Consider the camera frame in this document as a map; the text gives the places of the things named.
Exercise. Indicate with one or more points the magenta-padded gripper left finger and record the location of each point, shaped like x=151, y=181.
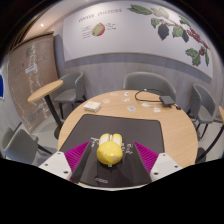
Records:
x=55, y=163

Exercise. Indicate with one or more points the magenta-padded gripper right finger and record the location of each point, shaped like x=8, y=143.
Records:
x=165, y=163

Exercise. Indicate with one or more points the black mouse pad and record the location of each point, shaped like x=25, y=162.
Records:
x=113, y=126

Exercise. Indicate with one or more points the small white card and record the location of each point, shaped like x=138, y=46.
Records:
x=126, y=93
x=131, y=108
x=125, y=99
x=114, y=94
x=145, y=105
x=106, y=100
x=156, y=109

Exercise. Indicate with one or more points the dark grey flat device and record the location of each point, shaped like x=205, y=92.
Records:
x=167, y=100

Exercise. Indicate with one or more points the small white box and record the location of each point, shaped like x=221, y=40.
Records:
x=91, y=106

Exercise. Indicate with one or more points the wide grey armchair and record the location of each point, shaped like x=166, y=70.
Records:
x=148, y=81

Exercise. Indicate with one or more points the ceiling spotlights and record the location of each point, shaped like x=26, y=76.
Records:
x=42, y=24

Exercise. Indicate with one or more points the wooden wall panel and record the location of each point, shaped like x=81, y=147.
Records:
x=30, y=83

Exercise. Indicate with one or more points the coffee plant wall mural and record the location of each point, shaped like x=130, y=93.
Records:
x=140, y=36

